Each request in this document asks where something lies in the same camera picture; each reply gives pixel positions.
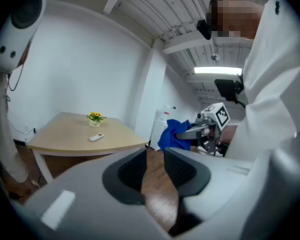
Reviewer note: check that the person's right forearm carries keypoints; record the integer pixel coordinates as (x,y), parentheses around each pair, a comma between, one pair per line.
(228,135)

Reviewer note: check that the white remote control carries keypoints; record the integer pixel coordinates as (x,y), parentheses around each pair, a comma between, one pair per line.
(96,137)

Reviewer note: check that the ceiling light bar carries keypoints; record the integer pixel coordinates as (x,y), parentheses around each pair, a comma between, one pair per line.
(217,70)

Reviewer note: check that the white floor-standing appliance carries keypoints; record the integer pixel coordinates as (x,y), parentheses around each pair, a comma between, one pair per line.
(158,129)

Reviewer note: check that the black head camera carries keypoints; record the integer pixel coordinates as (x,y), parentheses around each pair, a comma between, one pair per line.
(204,29)

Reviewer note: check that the person's white shirt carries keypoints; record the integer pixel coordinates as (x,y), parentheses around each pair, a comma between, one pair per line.
(272,71)

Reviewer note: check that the black chest-mounted box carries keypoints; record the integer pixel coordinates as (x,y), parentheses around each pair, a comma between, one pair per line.
(226,89)

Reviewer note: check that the white table leg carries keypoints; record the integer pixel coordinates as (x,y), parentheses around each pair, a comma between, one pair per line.
(43,166)

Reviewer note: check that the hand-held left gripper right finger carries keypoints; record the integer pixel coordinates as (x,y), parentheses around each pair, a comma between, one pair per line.
(215,174)

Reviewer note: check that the person's head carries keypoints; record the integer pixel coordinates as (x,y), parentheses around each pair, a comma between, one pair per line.
(240,16)

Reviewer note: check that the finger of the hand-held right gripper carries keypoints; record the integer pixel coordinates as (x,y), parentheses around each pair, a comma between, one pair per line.
(192,134)

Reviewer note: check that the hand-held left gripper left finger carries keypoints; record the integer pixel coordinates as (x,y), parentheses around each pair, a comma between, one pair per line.
(90,184)

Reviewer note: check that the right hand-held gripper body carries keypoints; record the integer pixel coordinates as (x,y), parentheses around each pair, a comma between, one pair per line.
(218,115)

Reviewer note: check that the blue cloth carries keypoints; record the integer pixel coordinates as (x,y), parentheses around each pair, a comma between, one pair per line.
(172,134)

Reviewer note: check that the potted yellow sunflowers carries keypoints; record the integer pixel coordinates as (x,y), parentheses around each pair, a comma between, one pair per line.
(95,120)

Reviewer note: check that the white rounded device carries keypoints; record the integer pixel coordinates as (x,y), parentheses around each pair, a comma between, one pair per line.
(12,46)

